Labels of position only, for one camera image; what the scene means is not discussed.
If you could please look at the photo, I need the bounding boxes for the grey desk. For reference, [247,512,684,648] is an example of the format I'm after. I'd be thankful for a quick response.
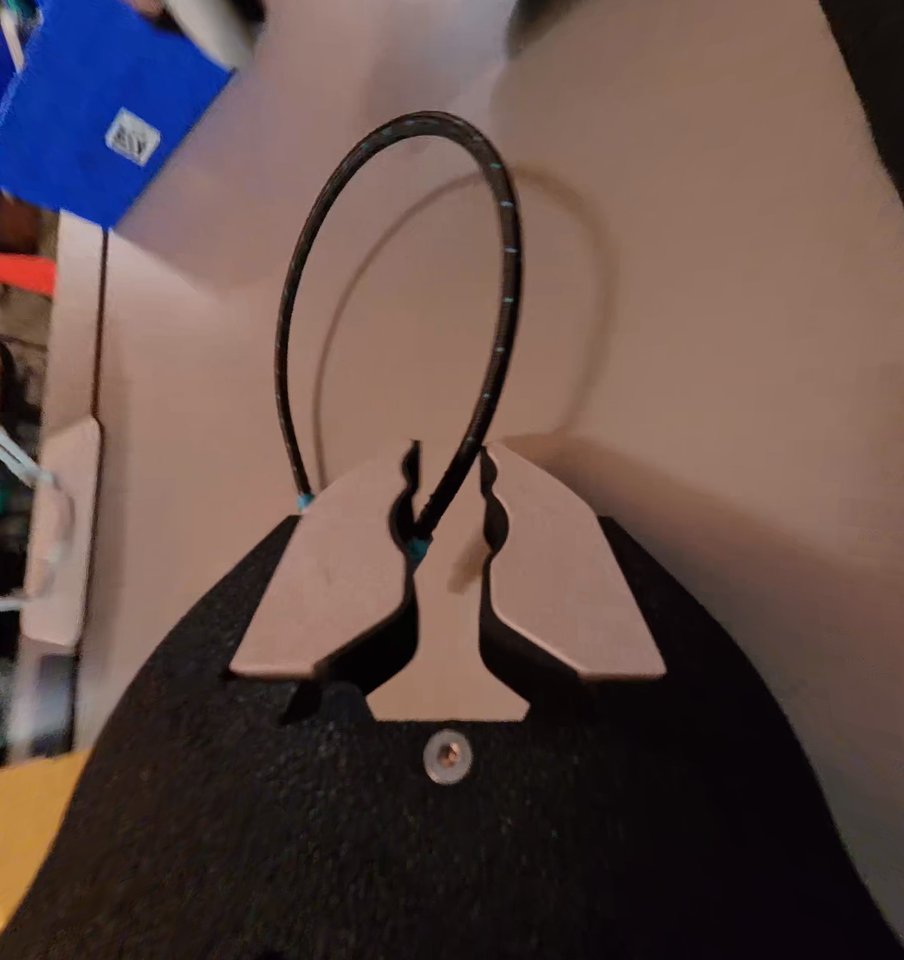
[17,0,904,960]

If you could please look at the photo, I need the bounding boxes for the blue storage bin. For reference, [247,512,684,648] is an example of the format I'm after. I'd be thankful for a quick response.
[0,0,237,232]

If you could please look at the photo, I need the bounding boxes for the person's black jacket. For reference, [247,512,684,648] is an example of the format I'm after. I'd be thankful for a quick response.
[818,0,904,267]

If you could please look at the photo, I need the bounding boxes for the red-orange plastic piece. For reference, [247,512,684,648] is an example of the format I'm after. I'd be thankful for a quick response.
[0,252,57,296]

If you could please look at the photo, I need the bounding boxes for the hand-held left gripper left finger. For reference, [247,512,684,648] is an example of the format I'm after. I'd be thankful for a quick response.
[229,438,423,695]

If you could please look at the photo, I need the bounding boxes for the yellow storage bin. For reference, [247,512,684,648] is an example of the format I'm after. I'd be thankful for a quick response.
[0,750,93,960]

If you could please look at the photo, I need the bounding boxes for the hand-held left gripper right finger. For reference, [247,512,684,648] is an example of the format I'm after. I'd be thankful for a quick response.
[478,441,668,687]

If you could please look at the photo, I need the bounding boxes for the grey metal stand base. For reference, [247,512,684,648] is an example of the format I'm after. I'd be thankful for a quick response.
[20,416,104,650]

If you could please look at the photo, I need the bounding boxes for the short braided cable green plugs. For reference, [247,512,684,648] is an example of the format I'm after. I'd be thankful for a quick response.
[274,111,524,564]

